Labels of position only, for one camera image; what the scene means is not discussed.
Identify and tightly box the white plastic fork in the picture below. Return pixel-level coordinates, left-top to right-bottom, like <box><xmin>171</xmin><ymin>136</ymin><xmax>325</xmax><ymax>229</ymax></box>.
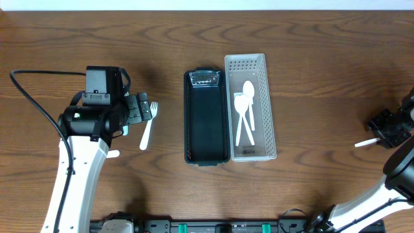
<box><xmin>139</xmin><ymin>102</ymin><xmax>158</xmax><ymax>150</ymax></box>

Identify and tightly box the white plastic spoon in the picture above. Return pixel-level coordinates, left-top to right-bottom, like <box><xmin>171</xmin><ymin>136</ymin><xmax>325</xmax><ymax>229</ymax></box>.
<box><xmin>354</xmin><ymin>137</ymin><xmax>380</xmax><ymax>148</ymax></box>
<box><xmin>107</xmin><ymin>150</ymin><xmax>120</xmax><ymax>159</ymax></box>
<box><xmin>233</xmin><ymin>93</ymin><xmax>256</xmax><ymax>146</ymax></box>
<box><xmin>233</xmin><ymin>93</ymin><xmax>250</xmax><ymax>147</ymax></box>
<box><xmin>243</xmin><ymin>80</ymin><xmax>256</xmax><ymax>131</ymax></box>

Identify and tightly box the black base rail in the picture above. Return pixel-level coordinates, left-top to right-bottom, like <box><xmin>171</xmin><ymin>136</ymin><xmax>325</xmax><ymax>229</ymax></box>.
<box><xmin>89</xmin><ymin>212</ymin><xmax>307</xmax><ymax>233</ymax></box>

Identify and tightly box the clear plastic basket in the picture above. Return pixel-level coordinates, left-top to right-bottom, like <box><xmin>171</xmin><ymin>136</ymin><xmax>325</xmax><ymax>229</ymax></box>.
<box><xmin>224</xmin><ymin>53</ymin><xmax>277</xmax><ymax>162</ymax></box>

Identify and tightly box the black plastic basket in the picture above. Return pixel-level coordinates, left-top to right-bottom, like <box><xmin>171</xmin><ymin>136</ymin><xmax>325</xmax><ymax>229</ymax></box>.
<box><xmin>184</xmin><ymin>67</ymin><xmax>230</xmax><ymax>166</ymax></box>

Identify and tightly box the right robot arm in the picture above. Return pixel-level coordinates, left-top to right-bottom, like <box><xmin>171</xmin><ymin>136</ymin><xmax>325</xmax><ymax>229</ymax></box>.
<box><xmin>305</xmin><ymin>91</ymin><xmax>413</xmax><ymax>232</ymax></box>

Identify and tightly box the pale green plastic fork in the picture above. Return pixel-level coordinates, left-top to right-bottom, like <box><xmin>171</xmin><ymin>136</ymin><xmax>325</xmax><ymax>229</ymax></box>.
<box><xmin>122</xmin><ymin>126</ymin><xmax>129</xmax><ymax>136</ymax></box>

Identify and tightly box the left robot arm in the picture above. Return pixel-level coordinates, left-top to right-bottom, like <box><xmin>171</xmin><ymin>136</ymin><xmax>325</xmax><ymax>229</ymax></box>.
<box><xmin>41</xmin><ymin>66</ymin><xmax>153</xmax><ymax>232</ymax></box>

